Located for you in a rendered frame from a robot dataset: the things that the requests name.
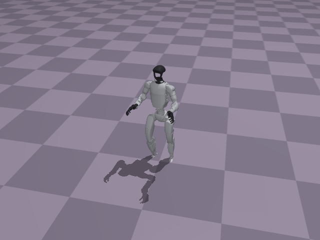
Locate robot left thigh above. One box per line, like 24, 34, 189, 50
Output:
164, 116, 175, 144

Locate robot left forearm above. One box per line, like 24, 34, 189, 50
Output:
166, 103, 179, 116

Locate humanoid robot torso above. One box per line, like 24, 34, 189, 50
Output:
149, 79, 170, 122

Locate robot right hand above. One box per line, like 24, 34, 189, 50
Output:
126, 103, 138, 116

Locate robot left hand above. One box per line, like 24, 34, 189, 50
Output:
167, 111, 174, 124

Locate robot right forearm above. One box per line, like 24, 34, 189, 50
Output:
134, 95, 143, 109

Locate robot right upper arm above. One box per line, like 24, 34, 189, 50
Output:
140, 81, 152, 101

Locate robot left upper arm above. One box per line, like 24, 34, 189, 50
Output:
166, 84, 178, 107

